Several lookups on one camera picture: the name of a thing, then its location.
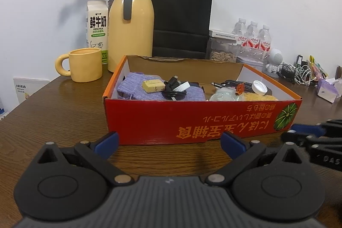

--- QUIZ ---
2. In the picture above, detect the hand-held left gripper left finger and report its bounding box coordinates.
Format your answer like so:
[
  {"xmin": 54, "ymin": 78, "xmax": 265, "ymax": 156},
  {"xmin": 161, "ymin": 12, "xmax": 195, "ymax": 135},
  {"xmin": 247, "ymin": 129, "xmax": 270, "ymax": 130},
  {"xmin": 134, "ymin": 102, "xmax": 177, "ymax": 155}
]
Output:
[{"xmin": 37, "ymin": 131, "xmax": 133, "ymax": 186}]

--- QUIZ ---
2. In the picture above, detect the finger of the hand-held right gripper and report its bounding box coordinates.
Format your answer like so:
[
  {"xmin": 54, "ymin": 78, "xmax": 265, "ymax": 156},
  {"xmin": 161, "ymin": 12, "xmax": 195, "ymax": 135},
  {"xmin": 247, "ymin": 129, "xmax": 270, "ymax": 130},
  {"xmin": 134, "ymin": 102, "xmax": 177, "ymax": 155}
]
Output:
[
  {"xmin": 280, "ymin": 131, "xmax": 323, "ymax": 148},
  {"xmin": 291, "ymin": 123, "xmax": 326, "ymax": 137}
]

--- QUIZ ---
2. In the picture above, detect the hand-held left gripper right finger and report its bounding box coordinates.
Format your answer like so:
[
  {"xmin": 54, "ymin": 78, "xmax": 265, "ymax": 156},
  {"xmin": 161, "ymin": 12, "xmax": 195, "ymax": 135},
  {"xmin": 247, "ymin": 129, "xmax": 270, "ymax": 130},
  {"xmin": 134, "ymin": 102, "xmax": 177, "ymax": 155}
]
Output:
[{"xmin": 206, "ymin": 131, "xmax": 304, "ymax": 186}]

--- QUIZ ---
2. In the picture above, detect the iridescent plastic bag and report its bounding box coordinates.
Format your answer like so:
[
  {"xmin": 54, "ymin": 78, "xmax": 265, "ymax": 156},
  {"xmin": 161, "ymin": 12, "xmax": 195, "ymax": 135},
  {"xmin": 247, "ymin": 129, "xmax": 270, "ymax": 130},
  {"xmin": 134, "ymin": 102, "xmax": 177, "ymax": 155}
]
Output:
[{"xmin": 209, "ymin": 86, "xmax": 242, "ymax": 102}]

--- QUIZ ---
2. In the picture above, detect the yellow cream plush item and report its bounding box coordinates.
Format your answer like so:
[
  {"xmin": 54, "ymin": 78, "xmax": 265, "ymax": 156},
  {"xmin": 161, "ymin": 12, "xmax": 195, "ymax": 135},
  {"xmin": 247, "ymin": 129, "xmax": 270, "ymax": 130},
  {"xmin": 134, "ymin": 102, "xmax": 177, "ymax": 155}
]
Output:
[{"xmin": 240, "ymin": 93, "xmax": 278, "ymax": 102}]

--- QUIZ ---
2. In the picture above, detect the red cardboard box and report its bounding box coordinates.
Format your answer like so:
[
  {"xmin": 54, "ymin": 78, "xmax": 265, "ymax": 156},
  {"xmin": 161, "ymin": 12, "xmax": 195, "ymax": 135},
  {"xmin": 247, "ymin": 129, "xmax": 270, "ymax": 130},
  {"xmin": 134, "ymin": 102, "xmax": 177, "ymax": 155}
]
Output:
[{"xmin": 102, "ymin": 54, "xmax": 303, "ymax": 146}]

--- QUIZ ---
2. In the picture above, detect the grey braided cable coil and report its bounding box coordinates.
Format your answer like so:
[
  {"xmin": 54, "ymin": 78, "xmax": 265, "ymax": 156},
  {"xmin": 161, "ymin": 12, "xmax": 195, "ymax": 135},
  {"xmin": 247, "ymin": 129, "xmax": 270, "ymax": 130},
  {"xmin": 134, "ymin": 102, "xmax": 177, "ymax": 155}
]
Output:
[{"xmin": 211, "ymin": 80, "xmax": 254, "ymax": 92}]

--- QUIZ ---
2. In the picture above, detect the white screw cap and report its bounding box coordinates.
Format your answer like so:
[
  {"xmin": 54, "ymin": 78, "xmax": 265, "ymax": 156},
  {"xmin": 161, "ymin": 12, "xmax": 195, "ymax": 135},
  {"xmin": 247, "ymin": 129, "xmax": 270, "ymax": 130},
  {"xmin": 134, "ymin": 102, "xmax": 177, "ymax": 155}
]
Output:
[{"xmin": 251, "ymin": 80, "xmax": 268, "ymax": 96}]

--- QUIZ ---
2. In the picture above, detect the purple knitted cloth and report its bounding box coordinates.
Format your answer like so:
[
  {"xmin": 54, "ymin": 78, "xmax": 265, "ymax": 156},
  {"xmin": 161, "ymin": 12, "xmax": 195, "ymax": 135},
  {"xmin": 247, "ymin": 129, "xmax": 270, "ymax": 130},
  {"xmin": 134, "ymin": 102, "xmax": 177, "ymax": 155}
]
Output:
[{"xmin": 117, "ymin": 72, "xmax": 206, "ymax": 101}]

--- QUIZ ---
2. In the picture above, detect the pale yellow block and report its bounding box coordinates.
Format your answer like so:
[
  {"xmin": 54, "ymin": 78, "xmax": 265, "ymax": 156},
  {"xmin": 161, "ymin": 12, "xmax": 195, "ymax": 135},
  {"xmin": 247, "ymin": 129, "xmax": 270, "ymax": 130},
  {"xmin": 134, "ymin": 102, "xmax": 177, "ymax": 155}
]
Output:
[{"xmin": 142, "ymin": 79, "xmax": 165, "ymax": 92}]

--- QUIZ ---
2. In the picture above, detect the black cable with pink strap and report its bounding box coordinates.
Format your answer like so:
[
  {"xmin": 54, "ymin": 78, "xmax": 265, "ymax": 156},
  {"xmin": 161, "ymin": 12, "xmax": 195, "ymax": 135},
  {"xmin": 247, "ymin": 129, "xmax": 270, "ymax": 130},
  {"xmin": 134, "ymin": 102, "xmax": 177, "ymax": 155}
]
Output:
[{"xmin": 162, "ymin": 75, "xmax": 189, "ymax": 102}]

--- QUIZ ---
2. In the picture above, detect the purple tissue pack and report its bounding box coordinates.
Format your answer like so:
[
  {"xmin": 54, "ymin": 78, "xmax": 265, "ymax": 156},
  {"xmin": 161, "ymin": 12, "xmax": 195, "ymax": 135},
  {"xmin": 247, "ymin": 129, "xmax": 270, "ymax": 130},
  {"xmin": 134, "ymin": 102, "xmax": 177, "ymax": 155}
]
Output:
[{"xmin": 316, "ymin": 77, "xmax": 342, "ymax": 104}]

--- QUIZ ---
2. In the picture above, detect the colourful snack packet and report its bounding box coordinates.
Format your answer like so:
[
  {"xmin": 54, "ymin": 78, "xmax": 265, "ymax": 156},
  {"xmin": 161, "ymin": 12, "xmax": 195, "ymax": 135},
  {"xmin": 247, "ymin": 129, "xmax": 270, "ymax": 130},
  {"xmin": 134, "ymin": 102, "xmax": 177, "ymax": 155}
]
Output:
[{"xmin": 309, "ymin": 55, "xmax": 329, "ymax": 80}]

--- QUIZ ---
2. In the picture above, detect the white robot figure speaker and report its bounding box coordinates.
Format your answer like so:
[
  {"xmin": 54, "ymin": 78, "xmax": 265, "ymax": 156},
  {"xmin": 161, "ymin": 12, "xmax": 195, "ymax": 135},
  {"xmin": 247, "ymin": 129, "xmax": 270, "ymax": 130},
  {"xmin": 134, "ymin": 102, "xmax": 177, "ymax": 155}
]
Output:
[{"xmin": 265, "ymin": 48, "xmax": 284, "ymax": 77}]

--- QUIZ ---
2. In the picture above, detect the yellow mug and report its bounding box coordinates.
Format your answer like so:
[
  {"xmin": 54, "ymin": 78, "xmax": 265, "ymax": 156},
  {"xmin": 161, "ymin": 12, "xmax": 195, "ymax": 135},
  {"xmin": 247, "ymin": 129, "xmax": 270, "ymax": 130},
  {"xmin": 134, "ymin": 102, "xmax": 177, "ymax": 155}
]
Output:
[{"xmin": 55, "ymin": 48, "xmax": 103, "ymax": 83}]

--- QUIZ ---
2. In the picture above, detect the clear container with seeds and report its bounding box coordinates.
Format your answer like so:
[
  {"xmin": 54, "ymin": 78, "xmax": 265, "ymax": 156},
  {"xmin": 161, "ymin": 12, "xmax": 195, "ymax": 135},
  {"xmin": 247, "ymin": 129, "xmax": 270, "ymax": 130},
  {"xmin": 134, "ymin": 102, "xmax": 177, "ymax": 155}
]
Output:
[{"xmin": 209, "ymin": 37, "xmax": 242, "ymax": 63}]

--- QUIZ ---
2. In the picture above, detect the white printed card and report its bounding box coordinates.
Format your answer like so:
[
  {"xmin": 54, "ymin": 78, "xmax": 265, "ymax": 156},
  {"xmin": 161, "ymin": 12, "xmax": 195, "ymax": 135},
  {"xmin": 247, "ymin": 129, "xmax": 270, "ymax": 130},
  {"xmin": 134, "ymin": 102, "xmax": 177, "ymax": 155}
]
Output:
[{"xmin": 13, "ymin": 77, "xmax": 51, "ymax": 106}]

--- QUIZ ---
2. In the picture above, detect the clear water bottle red label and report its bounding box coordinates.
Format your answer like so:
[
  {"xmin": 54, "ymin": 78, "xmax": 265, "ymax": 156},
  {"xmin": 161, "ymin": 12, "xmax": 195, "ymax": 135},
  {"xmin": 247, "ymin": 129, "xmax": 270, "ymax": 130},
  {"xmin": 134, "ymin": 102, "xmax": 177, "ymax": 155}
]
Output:
[
  {"xmin": 256, "ymin": 25, "xmax": 272, "ymax": 58},
  {"xmin": 246, "ymin": 21, "xmax": 259, "ymax": 51},
  {"xmin": 232, "ymin": 18, "xmax": 248, "ymax": 47}
]

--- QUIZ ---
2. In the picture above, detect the white flat box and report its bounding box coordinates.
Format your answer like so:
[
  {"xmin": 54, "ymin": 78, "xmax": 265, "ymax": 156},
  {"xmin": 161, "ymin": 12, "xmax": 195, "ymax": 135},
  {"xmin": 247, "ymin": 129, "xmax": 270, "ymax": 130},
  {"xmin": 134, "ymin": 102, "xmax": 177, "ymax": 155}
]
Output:
[{"xmin": 209, "ymin": 29, "xmax": 239, "ymax": 40}]

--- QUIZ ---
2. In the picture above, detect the yellow thermos jug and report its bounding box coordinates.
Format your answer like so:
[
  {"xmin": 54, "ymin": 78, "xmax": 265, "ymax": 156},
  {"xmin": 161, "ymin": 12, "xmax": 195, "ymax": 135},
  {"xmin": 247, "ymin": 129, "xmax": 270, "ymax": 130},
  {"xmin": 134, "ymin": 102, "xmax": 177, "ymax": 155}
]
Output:
[{"xmin": 107, "ymin": 0, "xmax": 155, "ymax": 73}]

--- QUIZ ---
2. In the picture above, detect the white milk carton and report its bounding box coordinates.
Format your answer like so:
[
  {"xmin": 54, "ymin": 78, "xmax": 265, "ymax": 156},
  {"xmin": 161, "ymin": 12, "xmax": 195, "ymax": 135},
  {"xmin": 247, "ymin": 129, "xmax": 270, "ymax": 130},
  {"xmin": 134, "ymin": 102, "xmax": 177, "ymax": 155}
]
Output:
[{"xmin": 86, "ymin": 0, "xmax": 109, "ymax": 64}]

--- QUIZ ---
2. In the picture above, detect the black paper bag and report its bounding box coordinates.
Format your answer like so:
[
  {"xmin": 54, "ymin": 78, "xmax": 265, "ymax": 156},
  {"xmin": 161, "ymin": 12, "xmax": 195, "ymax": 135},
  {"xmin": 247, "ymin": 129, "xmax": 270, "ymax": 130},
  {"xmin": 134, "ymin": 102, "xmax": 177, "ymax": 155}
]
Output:
[{"xmin": 147, "ymin": 0, "xmax": 214, "ymax": 60}]

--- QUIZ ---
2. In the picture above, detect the white cable tangle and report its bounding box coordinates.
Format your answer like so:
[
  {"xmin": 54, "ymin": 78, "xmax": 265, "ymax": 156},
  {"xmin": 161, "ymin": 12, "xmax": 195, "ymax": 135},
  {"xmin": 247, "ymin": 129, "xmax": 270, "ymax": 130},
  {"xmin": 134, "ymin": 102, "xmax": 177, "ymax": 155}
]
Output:
[{"xmin": 294, "ymin": 65, "xmax": 317, "ymax": 86}]

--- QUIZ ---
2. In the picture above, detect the black cable tangle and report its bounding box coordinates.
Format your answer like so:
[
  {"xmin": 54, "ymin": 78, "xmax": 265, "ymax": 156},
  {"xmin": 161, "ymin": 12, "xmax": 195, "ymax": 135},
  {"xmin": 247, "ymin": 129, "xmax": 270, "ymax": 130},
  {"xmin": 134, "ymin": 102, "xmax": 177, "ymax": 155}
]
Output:
[{"xmin": 278, "ymin": 63, "xmax": 297, "ymax": 80}]

